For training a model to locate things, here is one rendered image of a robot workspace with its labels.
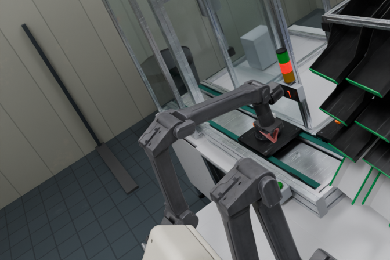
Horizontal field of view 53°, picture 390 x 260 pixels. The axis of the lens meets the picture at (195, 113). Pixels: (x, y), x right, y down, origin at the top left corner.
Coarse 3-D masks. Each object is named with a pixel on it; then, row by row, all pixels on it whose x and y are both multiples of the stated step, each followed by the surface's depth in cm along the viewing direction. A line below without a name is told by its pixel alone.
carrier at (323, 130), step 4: (328, 124) 190; (332, 124) 189; (336, 124) 188; (324, 128) 188; (328, 128) 187; (332, 128) 186; (336, 128) 185; (320, 132) 187; (324, 132) 186; (328, 132) 185; (332, 132) 184; (336, 132) 183; (320, 136) 186; (324, 136) 184; (328, 136) 183; (332, 136) 182; (328, 140) 182
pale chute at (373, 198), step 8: (376, 176) 138; (384, 176) 138; (376, 184) 138; (384, 184) 139; (368, 192) 139; (376, 192) 140; (384, 192) 138; (368, 200) 140; (376, 200) 140; (384, 200) 137; (376, 208) 139; (384, 208) 137; (384, 216) 136
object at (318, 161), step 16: (240, 112) 237; (272, 112) 218; (224, 128) 224; (240, 128) 223; (304, 128) 195; (240, 144) 209; (288, 144) 197; (304, 144) 193; (320, 144) 184; (272, 160) 187; (288, 160) 188; (304, 160) 184; (320, 160) 180; (336, 160) 176; (304, 176) 171; (320, 176) 172
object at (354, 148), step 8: (368, 104) 143; (360, 112) 143; (344, 128) 144; (352, 128) 142; (360, 128) 140; (336, 136) 144; (344, 136) 143; (352, 136) 140; (360, 136) 138; (368, 136) 136; (376, 136) 133; (336, 144) 144; (344, 144) 141; (352, 144) 139; (360, 144) 136; (368, 144) 133; (344, 152) 139; (352, 152) 137; (360, 152) 133; (352, 160) 133
